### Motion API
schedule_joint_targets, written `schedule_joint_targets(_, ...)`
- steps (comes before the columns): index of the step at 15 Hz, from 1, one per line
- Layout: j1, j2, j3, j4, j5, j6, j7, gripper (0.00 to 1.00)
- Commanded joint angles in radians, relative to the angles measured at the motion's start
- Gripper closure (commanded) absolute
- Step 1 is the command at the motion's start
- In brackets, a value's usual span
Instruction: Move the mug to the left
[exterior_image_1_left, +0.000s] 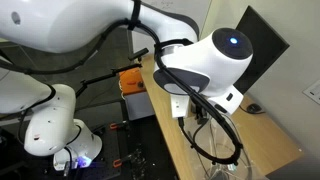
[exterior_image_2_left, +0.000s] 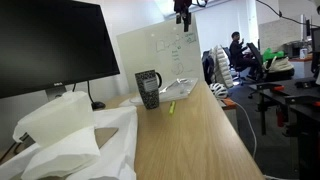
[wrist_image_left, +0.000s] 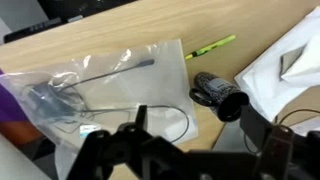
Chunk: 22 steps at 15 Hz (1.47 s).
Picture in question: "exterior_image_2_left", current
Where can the dark robot gripper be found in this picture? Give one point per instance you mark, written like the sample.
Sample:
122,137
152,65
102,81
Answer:
182,6

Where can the black speckled composition mug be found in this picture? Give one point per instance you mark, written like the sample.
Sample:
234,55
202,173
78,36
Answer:
148,83

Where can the glass whiteboard panel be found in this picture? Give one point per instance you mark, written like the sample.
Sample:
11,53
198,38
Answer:
164,47

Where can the clear plastic bag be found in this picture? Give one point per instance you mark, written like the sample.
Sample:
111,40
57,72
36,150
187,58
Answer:
172,90

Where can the seated person in black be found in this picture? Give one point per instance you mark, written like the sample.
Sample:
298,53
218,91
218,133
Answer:
237,57

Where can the white bicycle helmet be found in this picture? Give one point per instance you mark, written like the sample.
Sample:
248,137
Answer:
219,90

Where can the green highlighter pen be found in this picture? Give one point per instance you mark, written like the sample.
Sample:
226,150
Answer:
172,107

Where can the white tote bag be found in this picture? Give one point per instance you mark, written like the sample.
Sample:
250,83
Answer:
277,65

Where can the black computer mouse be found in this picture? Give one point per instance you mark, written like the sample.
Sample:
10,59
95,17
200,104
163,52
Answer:
98,105

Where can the black computer monitor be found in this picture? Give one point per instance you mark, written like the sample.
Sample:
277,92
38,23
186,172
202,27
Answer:
51,43

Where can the black side desk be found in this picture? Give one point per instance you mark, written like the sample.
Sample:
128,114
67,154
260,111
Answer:
300,99

